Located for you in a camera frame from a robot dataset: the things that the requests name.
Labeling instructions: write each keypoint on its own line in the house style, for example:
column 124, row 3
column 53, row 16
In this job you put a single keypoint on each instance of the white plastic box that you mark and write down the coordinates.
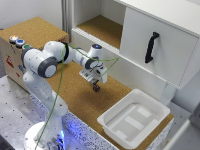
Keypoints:
column 133, row 120

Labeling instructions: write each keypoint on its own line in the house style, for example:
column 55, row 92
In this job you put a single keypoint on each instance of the white cabinet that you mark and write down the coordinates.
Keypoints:
column 133, row 71

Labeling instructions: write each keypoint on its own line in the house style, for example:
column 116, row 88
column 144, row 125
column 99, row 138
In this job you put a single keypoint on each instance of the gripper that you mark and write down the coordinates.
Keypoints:
column 100, row 76

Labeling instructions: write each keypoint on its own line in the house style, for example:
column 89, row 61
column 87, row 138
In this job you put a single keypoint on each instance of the red button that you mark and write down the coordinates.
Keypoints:
column 13, row 38

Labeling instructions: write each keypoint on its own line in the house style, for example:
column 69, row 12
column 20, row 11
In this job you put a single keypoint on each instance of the white sliding door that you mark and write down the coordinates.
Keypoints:
column 166, row 50

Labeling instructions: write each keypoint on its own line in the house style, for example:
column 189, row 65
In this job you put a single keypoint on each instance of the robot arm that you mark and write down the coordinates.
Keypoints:
column 36, row 61

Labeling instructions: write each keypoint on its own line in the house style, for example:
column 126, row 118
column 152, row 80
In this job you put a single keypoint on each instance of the purple block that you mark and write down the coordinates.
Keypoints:
column 96, row 88

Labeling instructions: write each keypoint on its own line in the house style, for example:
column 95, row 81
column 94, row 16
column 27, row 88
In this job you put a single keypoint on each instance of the green button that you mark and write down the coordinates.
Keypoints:
column 26, row 46

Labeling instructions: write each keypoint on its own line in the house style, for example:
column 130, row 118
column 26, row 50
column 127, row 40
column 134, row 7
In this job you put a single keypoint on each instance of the blue button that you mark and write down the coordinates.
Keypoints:
column 20, row 42

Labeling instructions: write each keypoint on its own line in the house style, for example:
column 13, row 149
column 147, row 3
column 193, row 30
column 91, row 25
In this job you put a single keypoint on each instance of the wooden drawer box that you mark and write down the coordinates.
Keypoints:
column 36, row 30

